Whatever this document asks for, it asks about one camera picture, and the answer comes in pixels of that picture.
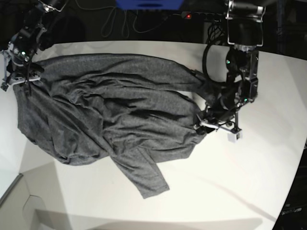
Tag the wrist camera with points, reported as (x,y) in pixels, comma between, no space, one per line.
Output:
(235,136)
(4,86)

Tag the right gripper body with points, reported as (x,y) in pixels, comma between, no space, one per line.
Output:
(12,70)

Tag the blue box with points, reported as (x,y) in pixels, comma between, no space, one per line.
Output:
(149,4)

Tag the dark grey t-shirt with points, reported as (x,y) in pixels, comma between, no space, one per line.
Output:
(131,108)

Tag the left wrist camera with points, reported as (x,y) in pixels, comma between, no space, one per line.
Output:
(235,136)

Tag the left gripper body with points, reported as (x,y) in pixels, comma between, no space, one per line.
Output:
(222,112)

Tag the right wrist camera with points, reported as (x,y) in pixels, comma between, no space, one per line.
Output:
(4,86)

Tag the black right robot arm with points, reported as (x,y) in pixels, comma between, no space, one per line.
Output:
(29,39)

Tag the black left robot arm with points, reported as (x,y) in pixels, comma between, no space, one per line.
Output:
(244,36)

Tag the black power strip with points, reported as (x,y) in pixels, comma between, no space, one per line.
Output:
(204,16)

